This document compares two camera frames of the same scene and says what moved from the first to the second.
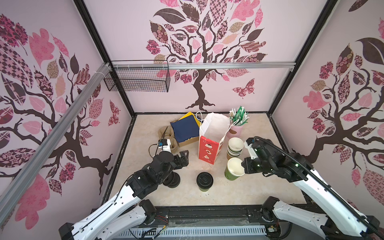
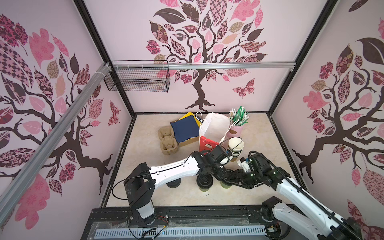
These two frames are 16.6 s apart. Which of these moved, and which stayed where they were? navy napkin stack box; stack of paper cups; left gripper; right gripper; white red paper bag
Moved: right gripper; left gripper
Stayed: navy napkin stack box; white red paper bag; stack of paper cups
